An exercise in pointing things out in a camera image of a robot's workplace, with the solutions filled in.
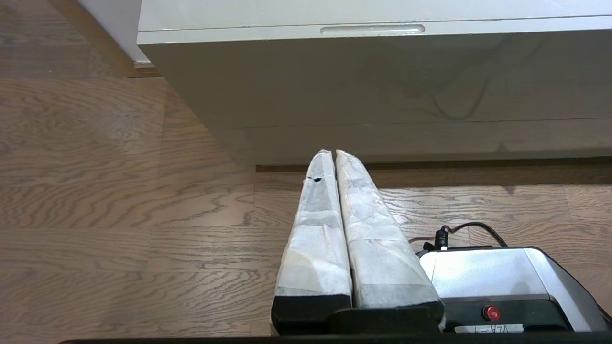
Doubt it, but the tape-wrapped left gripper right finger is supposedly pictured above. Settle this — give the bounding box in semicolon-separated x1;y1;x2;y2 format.
330;149;445;334

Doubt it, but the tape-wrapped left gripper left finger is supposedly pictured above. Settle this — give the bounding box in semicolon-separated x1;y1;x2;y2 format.
271;149;353;335

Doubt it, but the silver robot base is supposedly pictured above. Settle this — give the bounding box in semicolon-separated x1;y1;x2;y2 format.
417;245;610;333

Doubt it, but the glossy white low cabinet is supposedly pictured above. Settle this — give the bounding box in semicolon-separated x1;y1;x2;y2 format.
137;0;612;167

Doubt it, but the black base power cable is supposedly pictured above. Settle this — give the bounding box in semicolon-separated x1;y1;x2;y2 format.
409;221;508;252

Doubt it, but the white door frame strip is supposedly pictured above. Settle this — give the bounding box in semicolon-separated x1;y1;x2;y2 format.
79;0;153;65

